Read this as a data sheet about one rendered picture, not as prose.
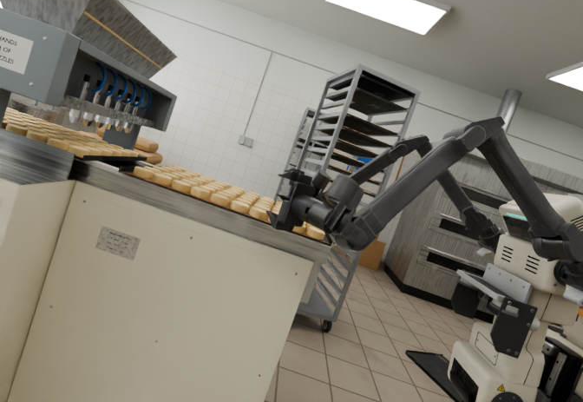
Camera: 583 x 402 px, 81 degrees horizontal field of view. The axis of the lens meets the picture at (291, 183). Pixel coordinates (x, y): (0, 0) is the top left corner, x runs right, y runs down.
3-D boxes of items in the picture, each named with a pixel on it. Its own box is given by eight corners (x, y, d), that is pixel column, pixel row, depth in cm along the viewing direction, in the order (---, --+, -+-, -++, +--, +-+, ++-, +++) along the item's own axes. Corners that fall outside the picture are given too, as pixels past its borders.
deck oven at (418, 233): (402, 298, 403) (463, 136, 392) (378, 267, 523) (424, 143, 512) (527, 342, 403) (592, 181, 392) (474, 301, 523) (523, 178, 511)
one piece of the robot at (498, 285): (481, 320, 126) (502, 266, 125) (533, 365, 99) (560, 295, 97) (440, 306, 126) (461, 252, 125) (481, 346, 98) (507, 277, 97)
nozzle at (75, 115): (64, 121, 91) (84, 56, 90) (71, 121, 94) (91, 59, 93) (86, 128, 92) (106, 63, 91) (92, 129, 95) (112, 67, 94)
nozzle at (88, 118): (78, 123, 98) (97, 62, 97) (85, 124, 101) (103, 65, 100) (99, 130, 98) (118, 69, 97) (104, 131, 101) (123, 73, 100)
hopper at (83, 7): (-41, -3, 78) (-23, -63, 78) (95, 65, 134) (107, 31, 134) (81, 41, 79) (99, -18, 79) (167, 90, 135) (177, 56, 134)
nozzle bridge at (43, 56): (-131, 132, 72) (-88, -25, 70) (78, 147, 144) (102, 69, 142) (20, 184, 73) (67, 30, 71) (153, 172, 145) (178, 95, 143)
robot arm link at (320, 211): (323, 227, 69) (335, 240, 73) (341, 200, 71) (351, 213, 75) (300, 216, 74) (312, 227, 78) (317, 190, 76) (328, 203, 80)
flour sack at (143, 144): (93, 135, 439) (96, 123, 439) (108, 136, 481) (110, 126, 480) (147, 153, 447) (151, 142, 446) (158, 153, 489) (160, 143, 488)
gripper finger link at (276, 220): (254, 217, 85) (278, 231, 78) (264, 190, 85) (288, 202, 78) (274, 220, 90) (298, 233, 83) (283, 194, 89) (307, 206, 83)
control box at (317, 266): (297, 300, 100) (312, 256, 100) (295, 273, 124) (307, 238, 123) (308, 304, 100) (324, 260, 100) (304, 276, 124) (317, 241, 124)
